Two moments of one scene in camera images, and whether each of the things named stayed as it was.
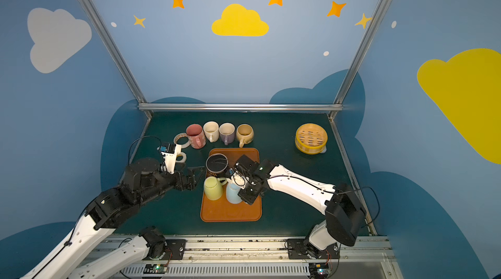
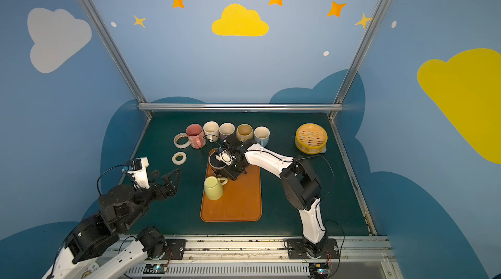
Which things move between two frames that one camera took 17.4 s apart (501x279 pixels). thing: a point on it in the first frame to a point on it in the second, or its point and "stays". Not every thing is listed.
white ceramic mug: [211, 131] stays
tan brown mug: [244, 133] stays
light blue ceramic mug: [231, 192] to [261, 134]
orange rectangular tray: [222, 210] stays
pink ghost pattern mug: [196, 135] stays
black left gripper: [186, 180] to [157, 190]
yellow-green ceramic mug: [213, 187] stays
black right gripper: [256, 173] to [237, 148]
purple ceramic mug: [227, 133] stays
